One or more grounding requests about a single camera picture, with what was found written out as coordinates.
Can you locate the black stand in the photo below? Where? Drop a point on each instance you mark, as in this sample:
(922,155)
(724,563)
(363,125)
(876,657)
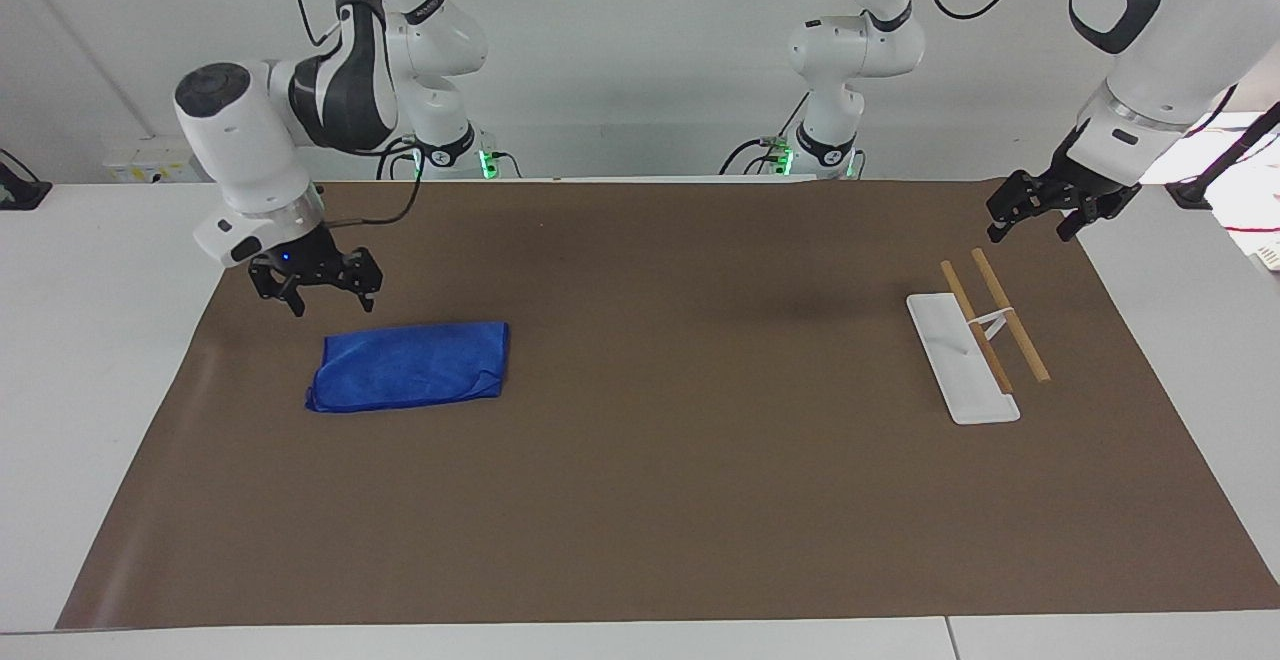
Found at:
(1192,195)
(25,195)

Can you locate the blue folded towel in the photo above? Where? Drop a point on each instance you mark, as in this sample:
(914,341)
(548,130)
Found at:
(410,365)

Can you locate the white rack with wooden bars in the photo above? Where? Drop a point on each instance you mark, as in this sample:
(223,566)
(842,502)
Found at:
(965,370)

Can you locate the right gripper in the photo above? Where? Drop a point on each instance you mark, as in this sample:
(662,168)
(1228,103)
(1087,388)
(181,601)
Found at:
(300,258)

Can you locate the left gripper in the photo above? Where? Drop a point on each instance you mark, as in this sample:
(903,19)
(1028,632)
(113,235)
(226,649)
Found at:
(1090,185)

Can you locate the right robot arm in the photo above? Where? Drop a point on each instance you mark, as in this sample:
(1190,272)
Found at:
(240,140)

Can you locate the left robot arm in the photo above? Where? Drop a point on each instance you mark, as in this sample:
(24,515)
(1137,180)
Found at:
(1160,50)

